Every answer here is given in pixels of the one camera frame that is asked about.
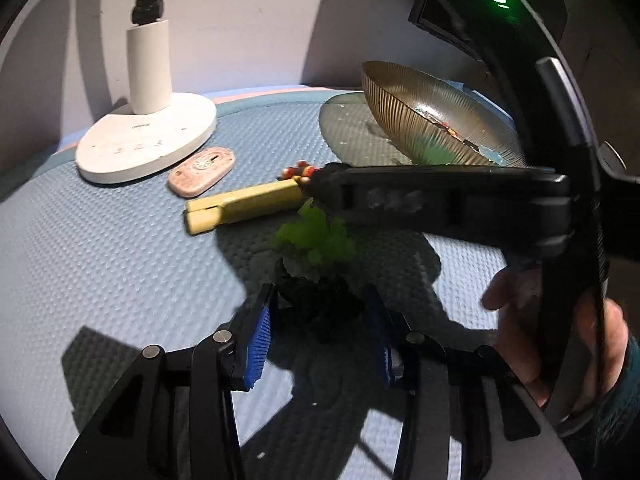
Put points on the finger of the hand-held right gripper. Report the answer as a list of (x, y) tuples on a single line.
[(390, 172), (360, 205)]

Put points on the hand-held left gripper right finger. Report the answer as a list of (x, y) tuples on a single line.
[(382, 340)]

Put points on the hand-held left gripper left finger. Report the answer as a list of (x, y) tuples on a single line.
[(257, 345)]

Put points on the green lettuce toy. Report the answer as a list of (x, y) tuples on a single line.
[(315, 250)]

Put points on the red white small toy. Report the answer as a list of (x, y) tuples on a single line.
[(295, 171)]

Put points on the ribbed glass bowl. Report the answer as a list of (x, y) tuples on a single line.
[(435, 110)]

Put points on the yellow plastic bar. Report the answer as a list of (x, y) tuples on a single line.
[(240, 205)]

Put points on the person's right forearm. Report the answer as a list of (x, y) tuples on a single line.
[(615, 425)]

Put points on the person's right hand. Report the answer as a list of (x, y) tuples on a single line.
[(520, 320)]

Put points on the white desk lamp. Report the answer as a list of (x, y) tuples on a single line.
[(150, 140)]

